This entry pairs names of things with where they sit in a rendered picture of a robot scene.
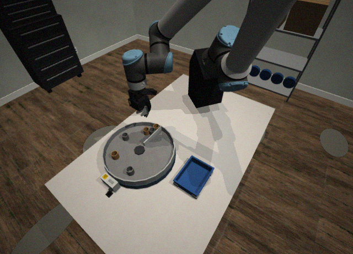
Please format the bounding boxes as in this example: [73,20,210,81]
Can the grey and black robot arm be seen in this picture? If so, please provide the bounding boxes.
[122,0,297,95]

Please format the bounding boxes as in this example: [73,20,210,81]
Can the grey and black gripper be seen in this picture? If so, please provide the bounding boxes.
[128,87,151,117]

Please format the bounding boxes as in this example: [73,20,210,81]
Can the blue open crate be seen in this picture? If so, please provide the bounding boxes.
[173,156,213,199]

